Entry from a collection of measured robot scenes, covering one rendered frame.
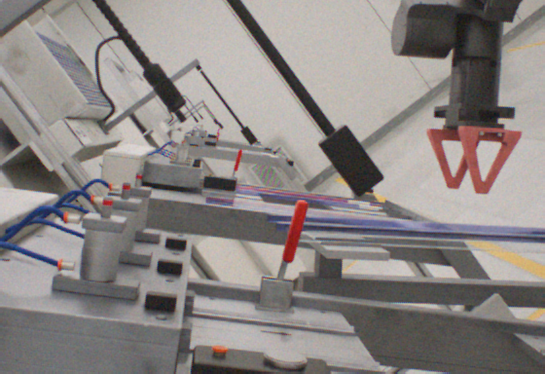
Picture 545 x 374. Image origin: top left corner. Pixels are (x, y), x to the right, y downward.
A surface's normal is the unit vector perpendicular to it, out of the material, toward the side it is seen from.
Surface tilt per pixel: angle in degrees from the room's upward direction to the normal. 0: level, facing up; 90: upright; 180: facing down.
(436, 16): 112
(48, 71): 90
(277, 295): 90
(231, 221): 90
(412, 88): 90
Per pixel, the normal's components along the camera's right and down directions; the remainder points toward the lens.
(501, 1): 0.10, 0.51
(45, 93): 0.07, 0.07
